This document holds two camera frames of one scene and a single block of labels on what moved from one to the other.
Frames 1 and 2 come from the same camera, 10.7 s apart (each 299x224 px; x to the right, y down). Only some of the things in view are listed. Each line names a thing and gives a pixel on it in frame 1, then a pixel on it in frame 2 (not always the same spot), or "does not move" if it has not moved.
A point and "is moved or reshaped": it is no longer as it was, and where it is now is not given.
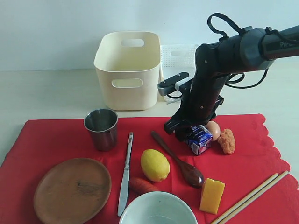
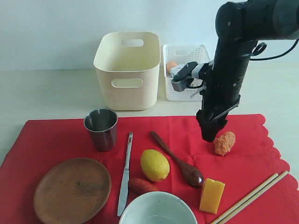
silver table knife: [125, 177] does not move
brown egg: [214, 129] is moved or reshaped
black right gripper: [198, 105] -> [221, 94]
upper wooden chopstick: [245, 198] does not move
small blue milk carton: [199, 139] -> [174, 70]
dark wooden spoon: [192, 175] does not move
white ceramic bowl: [158, 207] does not move
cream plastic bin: [128, 65] does not move
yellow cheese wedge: [212, 195] does not move
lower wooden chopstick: [250, 200] does not move
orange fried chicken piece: [227, 141] is moved or reshaped
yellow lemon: [155, 165] does not move
